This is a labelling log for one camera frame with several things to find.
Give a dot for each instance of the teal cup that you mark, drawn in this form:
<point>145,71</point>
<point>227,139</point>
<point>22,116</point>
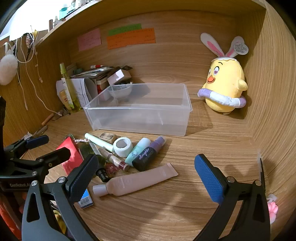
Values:
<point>63,13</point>

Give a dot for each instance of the red white marker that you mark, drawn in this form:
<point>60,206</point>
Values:
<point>97,66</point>

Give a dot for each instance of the yellow green spray bottle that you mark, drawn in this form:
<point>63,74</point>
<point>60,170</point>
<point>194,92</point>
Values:
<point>72,99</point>

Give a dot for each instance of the red box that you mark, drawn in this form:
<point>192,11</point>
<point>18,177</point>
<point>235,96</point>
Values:
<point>72,144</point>

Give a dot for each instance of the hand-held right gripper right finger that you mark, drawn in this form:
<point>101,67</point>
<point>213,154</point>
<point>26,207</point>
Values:
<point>208,178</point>

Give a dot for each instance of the light green cosmetic tube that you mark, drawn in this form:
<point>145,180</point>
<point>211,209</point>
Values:
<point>97,140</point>

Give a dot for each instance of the white paper receipt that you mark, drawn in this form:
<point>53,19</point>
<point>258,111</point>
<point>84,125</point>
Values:
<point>81,90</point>

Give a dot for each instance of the metal tweezers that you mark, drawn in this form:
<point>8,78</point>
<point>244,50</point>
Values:
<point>40,131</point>

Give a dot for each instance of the purple black spray bottle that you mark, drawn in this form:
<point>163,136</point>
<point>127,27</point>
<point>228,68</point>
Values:
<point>144,160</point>

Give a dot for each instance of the small blue box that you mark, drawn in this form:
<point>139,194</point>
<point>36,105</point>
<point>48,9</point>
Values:
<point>85,202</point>

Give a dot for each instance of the pink paw toy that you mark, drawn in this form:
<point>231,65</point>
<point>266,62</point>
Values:
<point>272,209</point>

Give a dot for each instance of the small black cap bottle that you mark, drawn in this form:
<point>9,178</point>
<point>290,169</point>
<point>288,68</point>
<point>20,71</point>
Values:
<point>103,175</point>

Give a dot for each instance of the green paper note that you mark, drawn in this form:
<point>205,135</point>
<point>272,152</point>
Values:
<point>124,29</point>

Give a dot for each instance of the stack of books and papers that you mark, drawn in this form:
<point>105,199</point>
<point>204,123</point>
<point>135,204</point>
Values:
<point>92,74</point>

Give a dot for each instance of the teal cosmetic bottle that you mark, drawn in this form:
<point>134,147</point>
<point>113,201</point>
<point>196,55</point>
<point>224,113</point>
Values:
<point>136,153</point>

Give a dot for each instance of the white orange tube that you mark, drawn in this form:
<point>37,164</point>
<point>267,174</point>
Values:
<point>64,99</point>

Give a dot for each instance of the lip gloss tube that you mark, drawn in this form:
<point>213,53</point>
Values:
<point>120,165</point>

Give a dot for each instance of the yellow chick plush toy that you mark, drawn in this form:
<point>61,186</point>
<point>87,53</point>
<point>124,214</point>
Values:
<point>224,81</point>

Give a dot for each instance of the small white cardboard box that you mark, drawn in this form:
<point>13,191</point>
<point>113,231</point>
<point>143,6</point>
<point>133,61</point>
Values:
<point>119,76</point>

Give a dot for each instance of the pink cosmetic tube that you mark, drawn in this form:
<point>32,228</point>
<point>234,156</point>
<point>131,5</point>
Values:
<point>134,182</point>

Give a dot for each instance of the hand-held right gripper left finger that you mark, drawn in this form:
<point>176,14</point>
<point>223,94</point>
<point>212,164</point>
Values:
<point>83,177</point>

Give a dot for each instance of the white tape roll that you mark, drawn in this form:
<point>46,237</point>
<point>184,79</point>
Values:
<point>116,151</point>

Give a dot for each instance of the orange paper note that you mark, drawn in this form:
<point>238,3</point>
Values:
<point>131,39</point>

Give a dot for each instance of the clear bowl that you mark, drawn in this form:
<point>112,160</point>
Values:
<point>121,91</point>

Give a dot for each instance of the yellow cloth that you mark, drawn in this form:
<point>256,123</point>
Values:
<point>59,220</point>

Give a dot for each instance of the clear plastic storage bin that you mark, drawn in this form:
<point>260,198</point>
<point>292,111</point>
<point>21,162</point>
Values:
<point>138,115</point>

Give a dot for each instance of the pink paper note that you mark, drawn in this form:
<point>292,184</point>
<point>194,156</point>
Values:
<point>89,39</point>

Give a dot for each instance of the white fluffy pompom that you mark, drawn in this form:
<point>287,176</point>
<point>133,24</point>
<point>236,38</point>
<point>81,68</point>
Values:
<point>8,68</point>

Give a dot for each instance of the clear green packet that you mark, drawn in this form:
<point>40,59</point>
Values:
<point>86,150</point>

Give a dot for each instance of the red cloth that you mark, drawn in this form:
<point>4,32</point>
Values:
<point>8,220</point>

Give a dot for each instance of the red book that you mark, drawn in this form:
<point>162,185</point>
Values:
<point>100,89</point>

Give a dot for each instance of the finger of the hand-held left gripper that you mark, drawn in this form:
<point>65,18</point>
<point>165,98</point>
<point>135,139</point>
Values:
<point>37,141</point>
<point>57,155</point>

